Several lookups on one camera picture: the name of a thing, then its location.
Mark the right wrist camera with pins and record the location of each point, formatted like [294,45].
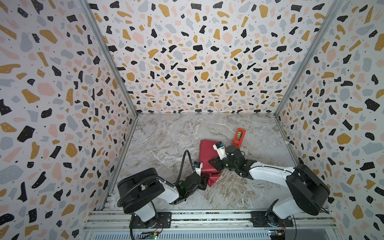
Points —
[220,148]

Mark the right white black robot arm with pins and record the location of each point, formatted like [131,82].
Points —
[308,193]

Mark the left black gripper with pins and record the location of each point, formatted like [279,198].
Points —
[203,183]

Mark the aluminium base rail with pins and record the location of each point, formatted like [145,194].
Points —
[209,225]

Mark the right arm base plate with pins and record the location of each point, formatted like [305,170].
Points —
[267,218]

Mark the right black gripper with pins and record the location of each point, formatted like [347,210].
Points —
[220,162]

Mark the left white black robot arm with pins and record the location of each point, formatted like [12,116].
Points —
[138,191]

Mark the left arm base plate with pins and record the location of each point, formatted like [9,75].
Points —
[161,220]

